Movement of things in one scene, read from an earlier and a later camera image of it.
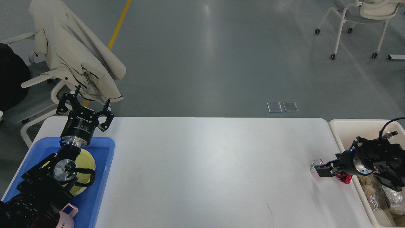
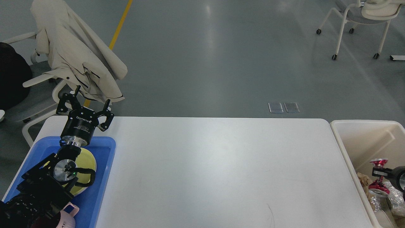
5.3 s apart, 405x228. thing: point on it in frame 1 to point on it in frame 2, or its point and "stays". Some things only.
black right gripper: x=351 y=161 to x=398 y=174
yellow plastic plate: x=84 y=160 stays
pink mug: x=66 y=220 stays
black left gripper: x=79 y=126 stays
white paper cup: x=382 y=218 stays
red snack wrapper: x=343 y=177 to x=378 y=184
